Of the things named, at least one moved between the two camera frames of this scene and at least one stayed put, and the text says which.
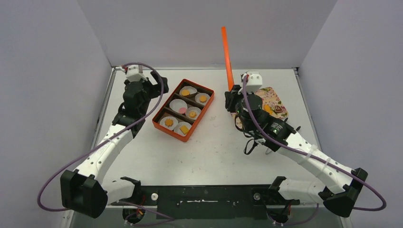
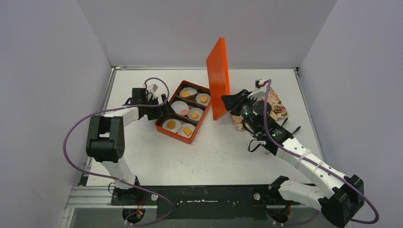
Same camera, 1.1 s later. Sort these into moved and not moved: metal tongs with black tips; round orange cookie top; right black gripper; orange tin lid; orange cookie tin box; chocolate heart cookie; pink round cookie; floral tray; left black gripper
Moved: orange tin lid; pink round cookie; orange cookie tin box; left black gripper
Not moved: right black gripper; chocolate heart cookie; round orange cookie top; metal tongs with black tips; floral tray
